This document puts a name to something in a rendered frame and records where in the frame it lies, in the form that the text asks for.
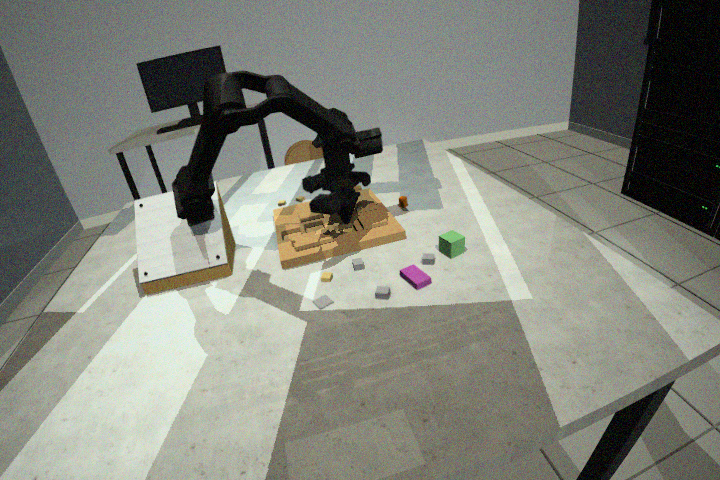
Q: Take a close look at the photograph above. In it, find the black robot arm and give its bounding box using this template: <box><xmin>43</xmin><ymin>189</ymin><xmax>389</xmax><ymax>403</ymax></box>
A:
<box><xmin>172</xmin><ymin>70</ymin><xmax>383</xmax><ymax>227</ymax></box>

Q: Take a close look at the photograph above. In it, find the purple rectangular block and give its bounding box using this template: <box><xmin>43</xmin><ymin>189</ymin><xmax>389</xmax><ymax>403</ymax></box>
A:
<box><xmin>400</xmin><ymin>264</ymin><xmax>431</xmax><ymax>291</ymax></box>

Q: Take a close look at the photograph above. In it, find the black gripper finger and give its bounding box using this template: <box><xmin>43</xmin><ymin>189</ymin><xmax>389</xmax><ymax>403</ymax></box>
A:
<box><xmin>337</xmin><ymin>199</ymin><xmax>352</xmax><ymax>224</ymax></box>
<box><xmin>347</xmin><ymin>192</ymin><xmax>360</xmax><ymax>223</ymax></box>

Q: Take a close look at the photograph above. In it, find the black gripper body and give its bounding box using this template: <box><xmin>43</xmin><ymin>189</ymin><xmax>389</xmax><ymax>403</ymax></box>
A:
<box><xmin>309</xmin><ymin>161</ymin><xmax>371</xmax><ymax>215</ymax></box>

